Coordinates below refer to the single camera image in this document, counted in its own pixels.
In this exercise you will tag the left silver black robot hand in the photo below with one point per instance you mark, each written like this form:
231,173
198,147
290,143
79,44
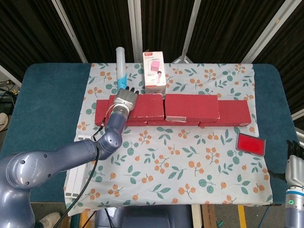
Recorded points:
126,98

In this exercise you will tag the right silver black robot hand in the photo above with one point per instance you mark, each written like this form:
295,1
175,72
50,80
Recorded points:
295,171

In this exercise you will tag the red brick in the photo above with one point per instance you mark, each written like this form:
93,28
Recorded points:
101,114
171,123
192,105
149,105
235,111

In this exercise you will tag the clear cling film roll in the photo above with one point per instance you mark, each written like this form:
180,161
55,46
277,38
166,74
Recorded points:
121,69

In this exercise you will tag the white lamp product box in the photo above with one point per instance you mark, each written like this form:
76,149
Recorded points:
155,80

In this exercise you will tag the teal felt table cover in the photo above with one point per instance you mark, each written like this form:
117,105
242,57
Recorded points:
47,107

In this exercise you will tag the floral print tablecloth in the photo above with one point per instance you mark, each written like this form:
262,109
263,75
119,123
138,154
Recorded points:
178,161

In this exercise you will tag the white folding stand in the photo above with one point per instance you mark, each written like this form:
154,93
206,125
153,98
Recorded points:
76,183

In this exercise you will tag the brown cardboard piece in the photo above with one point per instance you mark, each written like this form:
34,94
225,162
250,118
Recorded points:
207,217

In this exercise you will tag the grey-blue robot torso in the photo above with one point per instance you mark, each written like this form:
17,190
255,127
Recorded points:
142,218

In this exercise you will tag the white shoe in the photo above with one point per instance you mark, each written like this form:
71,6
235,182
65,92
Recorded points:
51,219
2,121

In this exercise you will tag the red pad in grey frame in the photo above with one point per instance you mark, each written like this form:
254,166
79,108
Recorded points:
250,144

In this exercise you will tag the white metal frame pole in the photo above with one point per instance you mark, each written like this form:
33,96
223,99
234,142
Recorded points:
266,33
298,116
135,28
71,33
10,73
191,31

